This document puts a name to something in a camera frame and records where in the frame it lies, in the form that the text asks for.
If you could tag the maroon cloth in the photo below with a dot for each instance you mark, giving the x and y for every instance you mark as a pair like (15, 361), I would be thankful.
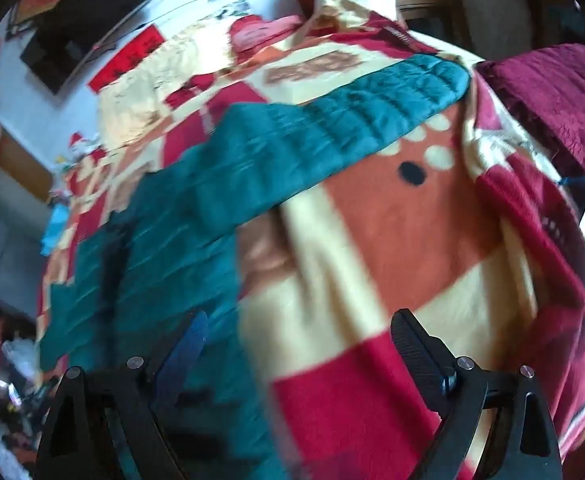
(562, 95)

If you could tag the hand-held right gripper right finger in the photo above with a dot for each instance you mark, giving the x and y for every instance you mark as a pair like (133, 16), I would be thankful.
(412, 341)

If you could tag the pink red cushion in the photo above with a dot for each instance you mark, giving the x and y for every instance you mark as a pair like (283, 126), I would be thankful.
(257, 32)

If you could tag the red wall banner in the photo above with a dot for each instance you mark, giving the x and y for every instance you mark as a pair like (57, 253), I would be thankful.
(137, 47)

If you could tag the brown wooden door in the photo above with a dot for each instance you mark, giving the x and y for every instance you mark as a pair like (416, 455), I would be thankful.
(22, 165)

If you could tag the cream fringed cloth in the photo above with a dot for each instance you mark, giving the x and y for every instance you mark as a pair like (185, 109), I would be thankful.
(137, 105)

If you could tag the checkered printed blanket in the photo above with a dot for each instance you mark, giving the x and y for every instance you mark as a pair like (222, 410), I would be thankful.
(397, 240)

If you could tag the black television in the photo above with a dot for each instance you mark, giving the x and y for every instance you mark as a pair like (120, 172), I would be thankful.
(82, 15)

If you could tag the grey cabinet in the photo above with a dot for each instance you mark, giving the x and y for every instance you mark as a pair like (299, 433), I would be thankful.
(2, 245)

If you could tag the white plastic bag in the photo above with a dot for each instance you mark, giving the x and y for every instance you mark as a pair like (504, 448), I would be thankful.
(20, 355)

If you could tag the teal quilted jacket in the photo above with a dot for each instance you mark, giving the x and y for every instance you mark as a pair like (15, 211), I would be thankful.
(272, 150)

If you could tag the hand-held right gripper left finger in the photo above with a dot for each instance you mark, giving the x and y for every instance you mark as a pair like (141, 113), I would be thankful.
(192, 341)

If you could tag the santa plush toy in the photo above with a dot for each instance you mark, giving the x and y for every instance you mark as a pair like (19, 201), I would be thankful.
(78, 145)

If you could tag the blue cloth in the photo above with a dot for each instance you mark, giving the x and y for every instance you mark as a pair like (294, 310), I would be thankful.
(57, 220)

